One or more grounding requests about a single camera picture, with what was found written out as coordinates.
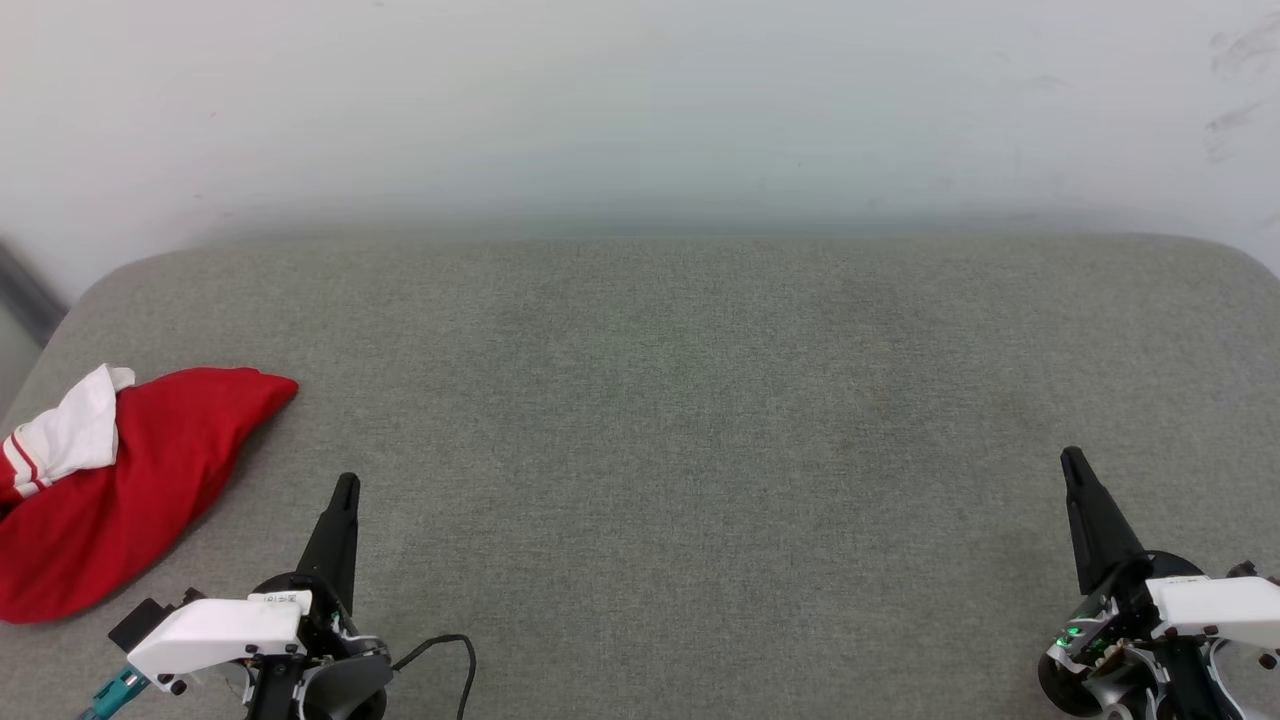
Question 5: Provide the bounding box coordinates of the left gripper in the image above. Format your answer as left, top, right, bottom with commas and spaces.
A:
250, 472, 393, 673

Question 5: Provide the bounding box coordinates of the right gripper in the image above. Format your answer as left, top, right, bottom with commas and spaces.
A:
1040, 446, 1207, 691

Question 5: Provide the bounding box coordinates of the red and white basketball jersey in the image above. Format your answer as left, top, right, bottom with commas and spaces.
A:
0, 363, 300, 625

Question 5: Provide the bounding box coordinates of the thin black cable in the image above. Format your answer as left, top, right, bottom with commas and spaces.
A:
391, 634, 478, 720

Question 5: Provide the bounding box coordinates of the black cable with teal connector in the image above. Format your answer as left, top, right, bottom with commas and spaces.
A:
78, 667, 151, 720

